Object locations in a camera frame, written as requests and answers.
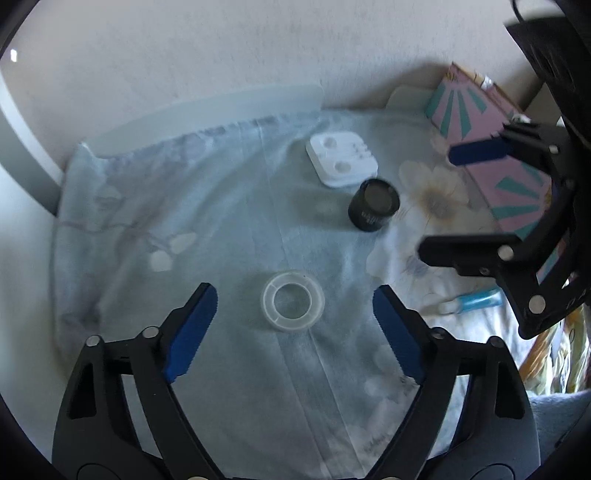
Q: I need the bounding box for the colourful printed cloth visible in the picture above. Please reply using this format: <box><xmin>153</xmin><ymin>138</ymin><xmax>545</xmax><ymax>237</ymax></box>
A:
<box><xmin>519</xmin><ymin>305</ymin><xmax>591</xmax><ymax>395</ymax></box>

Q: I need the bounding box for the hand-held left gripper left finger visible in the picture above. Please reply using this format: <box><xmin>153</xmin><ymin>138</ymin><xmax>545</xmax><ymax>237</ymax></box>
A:
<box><xmin>52</xmin><ymin>282</ymin><xmax>223</xmax><ymax>480</ymax></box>

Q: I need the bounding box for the pink box with teal rays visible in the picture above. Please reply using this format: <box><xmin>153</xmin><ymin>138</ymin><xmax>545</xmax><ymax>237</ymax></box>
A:
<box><xmin>424</xmin><ymin>62</ymin><xmax>583</xmax><ymax>287</ymax></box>

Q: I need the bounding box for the clear tape roll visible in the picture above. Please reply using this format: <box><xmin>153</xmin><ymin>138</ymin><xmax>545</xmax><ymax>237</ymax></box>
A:
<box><xmin>260</xmin><ymin>271</ymin><xmax>326</xmax><ymax>332</ymax></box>

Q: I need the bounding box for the black round jar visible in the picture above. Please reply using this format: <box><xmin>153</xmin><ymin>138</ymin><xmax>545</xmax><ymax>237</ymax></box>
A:
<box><xmin>347</xmin><ymin>178</ymin><xmax>400</xmax><ymax>233</ymax></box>

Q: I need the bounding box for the white frame strip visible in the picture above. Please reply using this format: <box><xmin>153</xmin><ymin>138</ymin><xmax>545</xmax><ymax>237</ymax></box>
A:
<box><xmin>0</xmin><ymin>65</ymin><xmax>65</xmax><ymax>217</ymax></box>

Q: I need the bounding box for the white earphone case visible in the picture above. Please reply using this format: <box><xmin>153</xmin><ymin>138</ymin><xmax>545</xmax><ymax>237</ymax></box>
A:
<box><xmin>305</xmin><ymin>130</ymin><xmax>380</xmax><ymax>189</ymax></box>

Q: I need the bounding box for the grey fluffy blanket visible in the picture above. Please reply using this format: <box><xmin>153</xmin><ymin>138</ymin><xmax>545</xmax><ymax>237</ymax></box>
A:
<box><xmin>526</xmin><ymin>390</ymin><xmax>591</xmax><ymax>462</ymax></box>

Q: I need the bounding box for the floral tablecloth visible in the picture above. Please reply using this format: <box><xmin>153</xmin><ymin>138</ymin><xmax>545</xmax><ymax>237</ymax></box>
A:
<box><xmin>51</xmin><ymin>108</ymin><xmax>550</xmax><ymax>480</ymax></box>

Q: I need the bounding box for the blue and white tube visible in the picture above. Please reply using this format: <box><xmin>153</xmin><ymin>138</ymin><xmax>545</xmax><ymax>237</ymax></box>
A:
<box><xmin>436</xmin><ymin>288</ymin><xmax>504</xmax><ymax>315</ymax></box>

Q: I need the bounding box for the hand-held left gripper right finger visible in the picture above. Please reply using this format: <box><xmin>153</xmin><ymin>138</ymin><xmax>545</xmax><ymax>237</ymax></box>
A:
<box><xmin>365</xmin><ymin>284</ymin><xmax>541</xmax><ymax>480</ymax></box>

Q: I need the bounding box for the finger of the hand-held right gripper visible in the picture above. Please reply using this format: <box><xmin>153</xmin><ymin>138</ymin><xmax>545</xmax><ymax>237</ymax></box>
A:
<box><xmin>417</xmin><ymin>185</ymin><xmax>591</xmax><ymax>340</ymax></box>
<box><xmin>448</xmin><ymin>117</ymin><xmax>578</xmax><ymax>185</ymax></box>

